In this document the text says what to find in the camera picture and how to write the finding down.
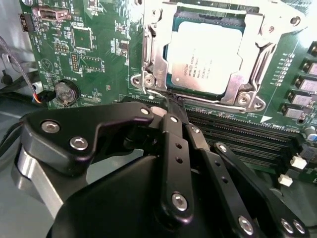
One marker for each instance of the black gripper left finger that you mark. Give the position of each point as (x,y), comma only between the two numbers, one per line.
(74,119)

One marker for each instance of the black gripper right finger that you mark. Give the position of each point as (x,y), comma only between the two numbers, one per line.
(210,166)

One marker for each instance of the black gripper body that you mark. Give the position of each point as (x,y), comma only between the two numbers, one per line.
(111,205)

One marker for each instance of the silver CPU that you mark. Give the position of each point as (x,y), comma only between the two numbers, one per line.
(203,54)

